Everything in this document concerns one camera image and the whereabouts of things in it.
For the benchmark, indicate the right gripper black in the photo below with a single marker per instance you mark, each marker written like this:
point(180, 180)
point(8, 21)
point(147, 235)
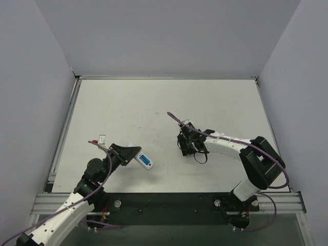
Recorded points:
point(191, 140)

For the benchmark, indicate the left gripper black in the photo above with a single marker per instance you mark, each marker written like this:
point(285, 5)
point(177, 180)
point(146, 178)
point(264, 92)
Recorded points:
point(117, 155)

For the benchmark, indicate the white remote control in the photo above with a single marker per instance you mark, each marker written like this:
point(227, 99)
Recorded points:
point(137, 155)

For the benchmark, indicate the blue battery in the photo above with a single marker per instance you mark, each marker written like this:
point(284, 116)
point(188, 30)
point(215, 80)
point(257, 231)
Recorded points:
point(145, 160)

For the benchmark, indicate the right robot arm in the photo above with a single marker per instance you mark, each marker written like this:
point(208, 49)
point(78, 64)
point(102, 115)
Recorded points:
point(261, 162)

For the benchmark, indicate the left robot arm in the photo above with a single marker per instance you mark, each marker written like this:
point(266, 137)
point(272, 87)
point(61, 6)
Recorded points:
point(86, 195)

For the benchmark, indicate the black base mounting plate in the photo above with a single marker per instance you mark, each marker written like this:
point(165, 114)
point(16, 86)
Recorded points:
point(168, 209)

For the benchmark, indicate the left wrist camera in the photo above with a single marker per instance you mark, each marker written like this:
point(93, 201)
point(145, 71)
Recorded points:
point(101, 140)

